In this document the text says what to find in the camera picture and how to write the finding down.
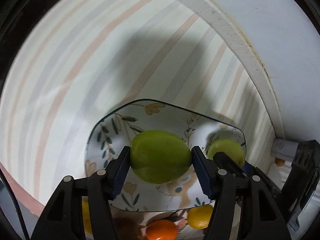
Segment large yellow orange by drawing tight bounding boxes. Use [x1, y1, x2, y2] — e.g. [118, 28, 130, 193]
[187, 205, 213, 230]

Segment brown red apple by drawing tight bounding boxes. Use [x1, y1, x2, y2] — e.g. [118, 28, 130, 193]
[114, 218, 143, 240]

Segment green apple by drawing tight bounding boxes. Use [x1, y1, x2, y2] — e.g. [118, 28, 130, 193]
[130, 130, 191, 184]
[207, 138, 245, 167]

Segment small yellow lemon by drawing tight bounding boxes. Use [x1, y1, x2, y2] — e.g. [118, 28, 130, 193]
[82, 200, 92, 235]

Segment colourful wall sticker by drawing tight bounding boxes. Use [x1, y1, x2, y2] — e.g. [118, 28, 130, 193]
[271, 138, 299, 167]

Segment floral oval ceramic plate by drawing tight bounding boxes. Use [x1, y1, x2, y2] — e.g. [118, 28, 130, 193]
[85, 99, 246, 212]

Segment calico cat shaped mat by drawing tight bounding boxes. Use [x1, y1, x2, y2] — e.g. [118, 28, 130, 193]
[112, 209, 204, 239]

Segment orange tangerine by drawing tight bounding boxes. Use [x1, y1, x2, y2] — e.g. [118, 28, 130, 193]
[146, 219, 178, 240]

